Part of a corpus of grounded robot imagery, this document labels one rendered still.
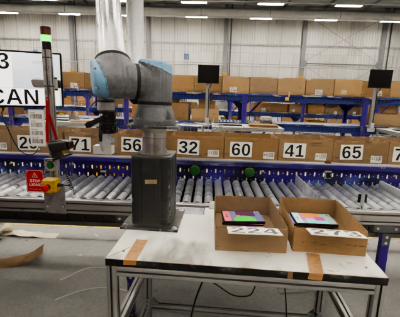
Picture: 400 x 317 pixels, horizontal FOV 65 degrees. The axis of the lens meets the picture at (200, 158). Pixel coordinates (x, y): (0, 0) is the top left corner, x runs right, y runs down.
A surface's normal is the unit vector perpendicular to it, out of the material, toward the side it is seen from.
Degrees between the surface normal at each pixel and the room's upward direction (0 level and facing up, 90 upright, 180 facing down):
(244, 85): 89
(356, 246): 90
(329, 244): 91
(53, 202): 90
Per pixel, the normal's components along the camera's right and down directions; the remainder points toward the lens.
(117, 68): 0.36, -0.32
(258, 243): -0.04, 0.23
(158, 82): 0.39, 0.18
